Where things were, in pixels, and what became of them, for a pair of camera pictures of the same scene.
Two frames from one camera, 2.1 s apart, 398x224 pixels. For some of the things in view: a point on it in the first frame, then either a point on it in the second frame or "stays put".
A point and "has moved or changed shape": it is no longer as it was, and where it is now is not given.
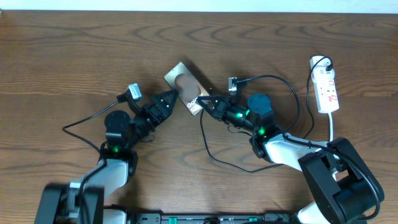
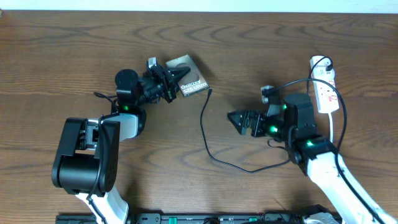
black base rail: [157, 218] stays put
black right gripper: [221, 107] -> [256, 116]
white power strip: [324, 82] stays put
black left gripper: [146, 110] -> [163, 76]
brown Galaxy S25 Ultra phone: [188, 88] has moved or changed shape
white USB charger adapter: [320, 73] stays put
